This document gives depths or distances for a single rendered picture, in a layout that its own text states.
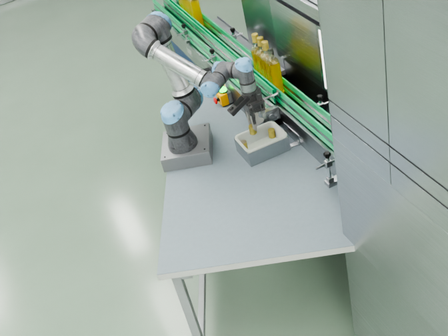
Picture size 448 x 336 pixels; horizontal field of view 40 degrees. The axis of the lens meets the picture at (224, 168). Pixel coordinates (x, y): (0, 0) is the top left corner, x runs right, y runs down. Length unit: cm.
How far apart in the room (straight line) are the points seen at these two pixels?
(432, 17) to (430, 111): 26
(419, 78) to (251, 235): 122
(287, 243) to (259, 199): 32
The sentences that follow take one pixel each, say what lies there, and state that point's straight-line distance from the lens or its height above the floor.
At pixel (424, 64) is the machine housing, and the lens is 163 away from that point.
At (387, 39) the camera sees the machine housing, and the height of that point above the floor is 176.
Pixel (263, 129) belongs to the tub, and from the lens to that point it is 313.
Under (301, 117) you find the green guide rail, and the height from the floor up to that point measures 92.
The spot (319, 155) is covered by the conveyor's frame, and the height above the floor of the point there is 80.
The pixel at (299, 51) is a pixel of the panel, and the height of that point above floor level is 110.
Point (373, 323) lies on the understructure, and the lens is 277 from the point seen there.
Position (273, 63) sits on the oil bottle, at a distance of 315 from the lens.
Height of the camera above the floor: 255
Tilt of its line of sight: 36 degrees down
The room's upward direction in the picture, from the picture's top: 14 degrees counter-clockwise
